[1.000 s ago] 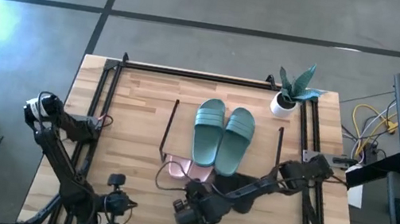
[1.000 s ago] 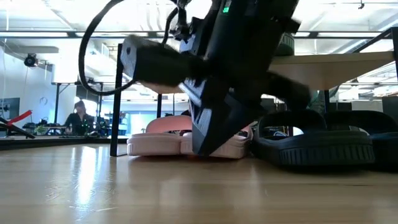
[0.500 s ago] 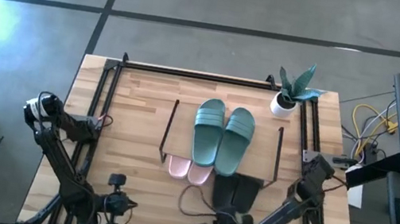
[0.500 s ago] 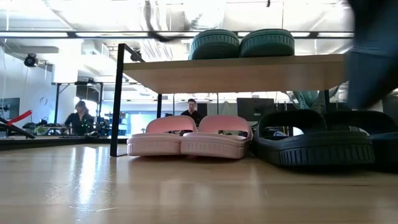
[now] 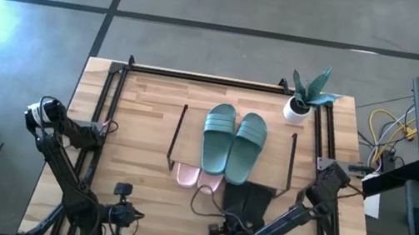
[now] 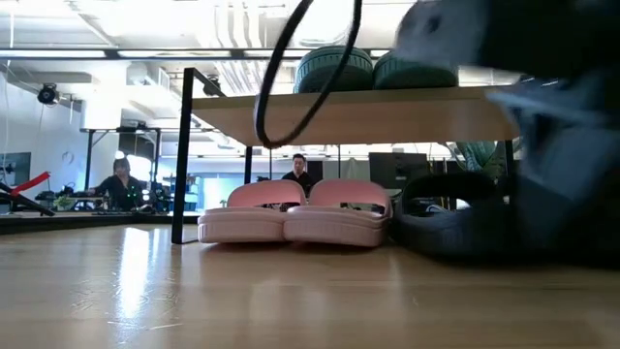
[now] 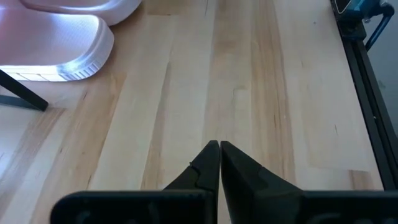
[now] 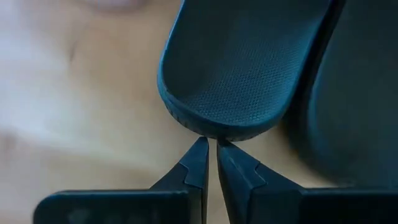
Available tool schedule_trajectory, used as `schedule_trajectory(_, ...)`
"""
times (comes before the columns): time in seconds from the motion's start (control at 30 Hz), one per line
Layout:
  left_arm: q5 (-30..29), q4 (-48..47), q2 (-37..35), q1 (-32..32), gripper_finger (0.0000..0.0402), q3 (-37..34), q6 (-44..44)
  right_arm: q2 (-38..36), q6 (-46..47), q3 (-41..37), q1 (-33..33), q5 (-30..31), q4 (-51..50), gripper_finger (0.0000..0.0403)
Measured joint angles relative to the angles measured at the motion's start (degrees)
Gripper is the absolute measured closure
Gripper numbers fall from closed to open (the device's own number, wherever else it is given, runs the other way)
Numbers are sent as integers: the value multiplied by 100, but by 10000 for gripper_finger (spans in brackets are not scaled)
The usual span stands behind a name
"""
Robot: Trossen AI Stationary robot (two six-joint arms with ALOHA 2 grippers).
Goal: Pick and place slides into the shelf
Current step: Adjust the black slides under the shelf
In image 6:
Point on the green foam slide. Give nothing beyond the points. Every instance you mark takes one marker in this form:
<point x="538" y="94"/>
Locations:
<point x="315" y="77"/>
<point x="416" y="75"/>

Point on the green leafy plant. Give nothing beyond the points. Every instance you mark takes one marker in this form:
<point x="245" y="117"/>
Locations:
<point x="477" y="155"/>

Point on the black background frame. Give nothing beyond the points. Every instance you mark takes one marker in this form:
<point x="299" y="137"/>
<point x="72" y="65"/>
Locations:
<point x="138" y="130"/>

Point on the wooden shelf with black frame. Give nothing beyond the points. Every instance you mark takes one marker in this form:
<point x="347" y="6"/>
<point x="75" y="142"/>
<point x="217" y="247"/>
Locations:
<point x="349" y="116"/>

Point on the black wall camera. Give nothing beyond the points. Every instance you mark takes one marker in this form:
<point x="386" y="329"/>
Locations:
<point x="47" y="94"/>

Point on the black computer monitor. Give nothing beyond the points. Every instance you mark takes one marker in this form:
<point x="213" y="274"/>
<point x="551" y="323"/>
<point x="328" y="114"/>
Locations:
<point x="397" y="167"/>

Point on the black foam slide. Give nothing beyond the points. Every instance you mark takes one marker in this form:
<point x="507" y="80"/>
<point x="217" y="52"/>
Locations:
<point x="450" y="232"/>
<point x="557" y="160"/>

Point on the dark wall picture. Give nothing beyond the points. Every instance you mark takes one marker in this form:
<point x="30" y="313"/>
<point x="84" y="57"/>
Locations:
<point x="14" y="167"/>

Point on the red black bar device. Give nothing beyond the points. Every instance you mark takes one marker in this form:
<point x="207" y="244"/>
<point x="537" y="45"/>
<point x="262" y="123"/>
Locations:
<point x="29" y="183"/>

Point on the person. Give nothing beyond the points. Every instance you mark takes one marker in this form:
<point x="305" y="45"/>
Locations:
<point x="121" y="186"/>
<point x="299" y="167"/>

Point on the pink foam slide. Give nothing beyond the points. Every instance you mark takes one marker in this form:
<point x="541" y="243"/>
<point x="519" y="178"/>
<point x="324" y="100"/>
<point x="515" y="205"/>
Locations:
<point x="339" y="225"/>
<point x="247" y="223"/>

